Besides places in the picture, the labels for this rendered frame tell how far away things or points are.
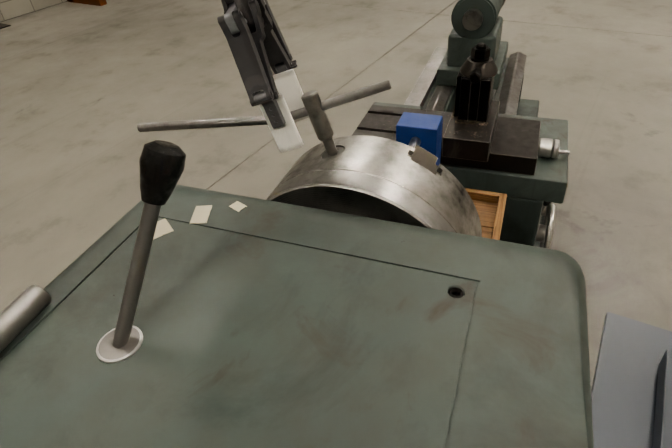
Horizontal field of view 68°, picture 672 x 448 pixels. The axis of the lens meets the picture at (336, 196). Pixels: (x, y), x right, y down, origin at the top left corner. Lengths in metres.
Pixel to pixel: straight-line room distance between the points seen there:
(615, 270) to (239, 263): 2.08
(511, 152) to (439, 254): 0.73
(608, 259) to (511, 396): 2.10
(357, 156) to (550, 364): 0.35
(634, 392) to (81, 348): 0.89
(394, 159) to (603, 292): 1.75
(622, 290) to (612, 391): 1.32
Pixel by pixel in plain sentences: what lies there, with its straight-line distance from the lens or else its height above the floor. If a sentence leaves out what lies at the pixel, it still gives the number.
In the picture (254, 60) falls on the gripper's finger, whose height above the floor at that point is 1.38.
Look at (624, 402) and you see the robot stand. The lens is 1.05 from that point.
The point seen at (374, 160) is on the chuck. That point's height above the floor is 1.24.
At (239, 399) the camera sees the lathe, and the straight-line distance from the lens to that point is 0.39.
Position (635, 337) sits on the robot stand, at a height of 0.75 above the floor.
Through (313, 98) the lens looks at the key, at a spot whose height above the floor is 1.31.
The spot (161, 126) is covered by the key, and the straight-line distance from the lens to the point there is 0.70.
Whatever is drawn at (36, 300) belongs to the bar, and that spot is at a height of 1.27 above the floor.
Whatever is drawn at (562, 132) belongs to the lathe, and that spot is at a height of 0.93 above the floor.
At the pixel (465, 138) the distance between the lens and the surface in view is 1.12.
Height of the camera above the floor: 1.57
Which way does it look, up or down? 36 degrees down
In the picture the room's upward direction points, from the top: 5 degrees counter-clockwise
